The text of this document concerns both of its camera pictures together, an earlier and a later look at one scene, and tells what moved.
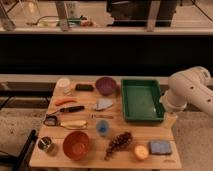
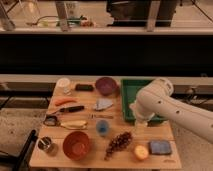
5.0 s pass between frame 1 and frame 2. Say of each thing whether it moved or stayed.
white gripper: moved
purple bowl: stayed
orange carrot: stayed
